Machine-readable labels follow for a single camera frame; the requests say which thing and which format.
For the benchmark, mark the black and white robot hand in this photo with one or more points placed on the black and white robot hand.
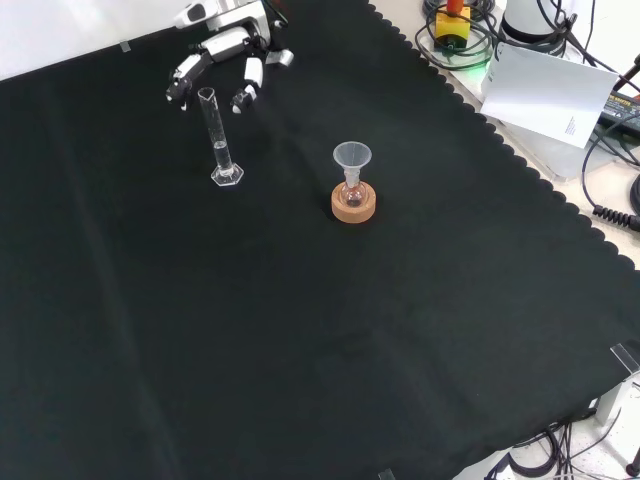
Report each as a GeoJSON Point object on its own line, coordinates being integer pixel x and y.
{"type": "Point", "coordinates": [227, 42]}

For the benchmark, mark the clear glass graduated cylinder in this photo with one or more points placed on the clear glass graduated cylinder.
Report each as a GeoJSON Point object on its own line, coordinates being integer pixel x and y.
{"type": "Point", "coordinates": [222, 160]}

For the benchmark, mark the clear tape clip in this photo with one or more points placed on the clear tape clip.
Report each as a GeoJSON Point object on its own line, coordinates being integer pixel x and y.
{"type": "Point", "coordinates": [125, 46]}
{"type": "Point", "coordinates": [386, 474]}
{"type": "Point", "coordinates": [626, 357]}

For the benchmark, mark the clear plastic funnel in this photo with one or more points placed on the clear plastic funnel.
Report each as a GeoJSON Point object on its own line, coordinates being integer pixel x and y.
{"type": "Point", "coordinates": [352, 155]}

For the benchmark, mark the small round-bottom glass flask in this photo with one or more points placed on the small round-bottom glass flask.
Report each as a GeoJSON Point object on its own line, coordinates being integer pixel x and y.
{"type": "Point", "coordinates": [353, 196]}

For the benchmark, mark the yellow stop button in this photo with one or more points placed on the yellow stop button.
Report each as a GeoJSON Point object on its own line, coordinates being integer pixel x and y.
{"type": "Point", "coordinates": [452, 27]}

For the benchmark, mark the black bench cloth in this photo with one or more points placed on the black bench cloth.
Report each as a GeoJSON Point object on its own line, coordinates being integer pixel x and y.
{"type": "Point", "coordinates": [300, 325]}

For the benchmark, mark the white paper card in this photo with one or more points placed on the white paper card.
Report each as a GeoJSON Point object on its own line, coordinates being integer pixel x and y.
{"type": "Point", "coordinates": [545, 95]}

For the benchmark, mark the black power adapter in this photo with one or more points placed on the black power adapter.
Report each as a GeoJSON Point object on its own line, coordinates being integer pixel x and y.
{"type": "Point", "coordinates": [622, 107]}

